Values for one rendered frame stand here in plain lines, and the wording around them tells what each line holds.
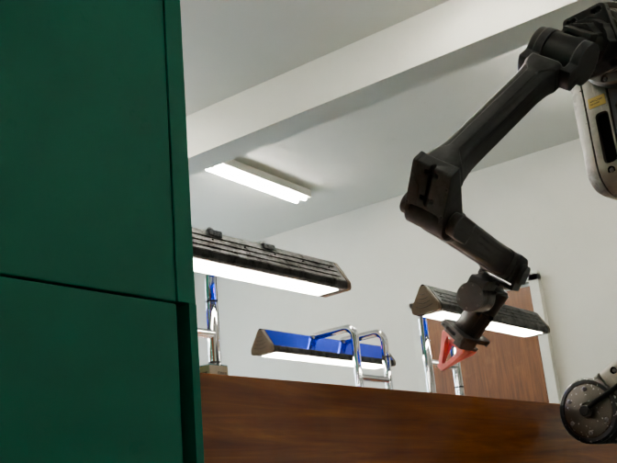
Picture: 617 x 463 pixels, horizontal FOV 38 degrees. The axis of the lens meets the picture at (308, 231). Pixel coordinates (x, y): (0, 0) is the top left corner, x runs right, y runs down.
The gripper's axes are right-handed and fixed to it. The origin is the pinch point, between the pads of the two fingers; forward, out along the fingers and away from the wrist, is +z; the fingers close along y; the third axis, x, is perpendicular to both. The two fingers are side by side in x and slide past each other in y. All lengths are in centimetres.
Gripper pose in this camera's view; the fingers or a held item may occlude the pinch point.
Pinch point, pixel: (442, 366)
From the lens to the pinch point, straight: 187.7
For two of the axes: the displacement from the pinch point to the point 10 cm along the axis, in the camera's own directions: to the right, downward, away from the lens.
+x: 5.6, 5.5, -6.2
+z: -5.1, 8.2, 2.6
